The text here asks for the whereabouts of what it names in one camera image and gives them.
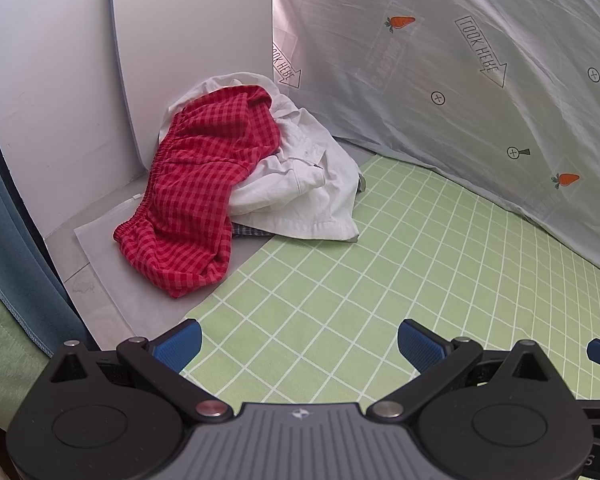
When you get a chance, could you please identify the red checkered shorts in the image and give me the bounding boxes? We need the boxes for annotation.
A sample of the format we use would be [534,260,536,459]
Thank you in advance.
[114,86,280,298]

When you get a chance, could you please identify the dark checkered garment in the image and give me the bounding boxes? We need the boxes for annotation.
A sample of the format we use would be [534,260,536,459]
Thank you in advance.
[232,223,272,238]

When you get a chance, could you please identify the blue curtain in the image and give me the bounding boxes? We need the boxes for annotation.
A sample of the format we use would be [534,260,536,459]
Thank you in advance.
[0,150,98,356]

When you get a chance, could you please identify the white crumpled garment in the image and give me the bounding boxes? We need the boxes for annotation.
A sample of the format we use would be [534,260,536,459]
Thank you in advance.
[159,72,363,242]

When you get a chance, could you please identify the grey carrot-print bed sheet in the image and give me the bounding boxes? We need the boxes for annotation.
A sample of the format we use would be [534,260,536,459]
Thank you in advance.
[273,0,600,268]

